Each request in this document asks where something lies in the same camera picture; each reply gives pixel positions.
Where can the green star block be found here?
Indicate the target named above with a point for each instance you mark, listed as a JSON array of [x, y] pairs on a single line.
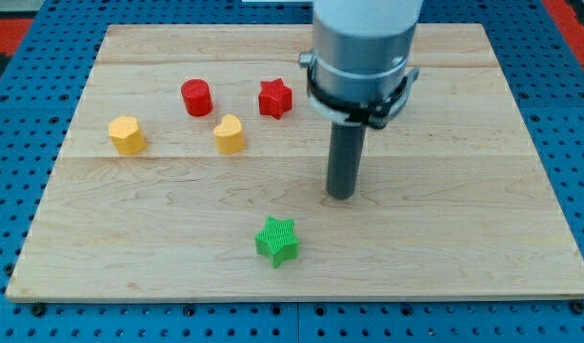
[[277, 241]]

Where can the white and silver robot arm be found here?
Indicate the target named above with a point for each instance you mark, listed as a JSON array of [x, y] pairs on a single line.
[[357, 73]]

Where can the red star block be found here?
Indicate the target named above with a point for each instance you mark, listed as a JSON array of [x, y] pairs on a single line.
[[274, 98]]

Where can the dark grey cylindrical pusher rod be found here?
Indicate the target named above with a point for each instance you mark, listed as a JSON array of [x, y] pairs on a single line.
[[346, 147]]

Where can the yellow heart block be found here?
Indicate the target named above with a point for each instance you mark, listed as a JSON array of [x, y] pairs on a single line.
[[229, 135]]

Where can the red cylinder block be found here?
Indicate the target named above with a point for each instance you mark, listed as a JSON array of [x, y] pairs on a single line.
[[196, 94]]

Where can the light wooden board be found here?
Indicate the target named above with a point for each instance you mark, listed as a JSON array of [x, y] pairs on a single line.
[[452, 202]]

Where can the yellow hexagon block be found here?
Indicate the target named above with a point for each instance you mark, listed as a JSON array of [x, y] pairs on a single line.
[[126, 135]]

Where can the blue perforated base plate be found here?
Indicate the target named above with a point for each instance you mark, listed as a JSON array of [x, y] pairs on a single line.
[[44, 80]]

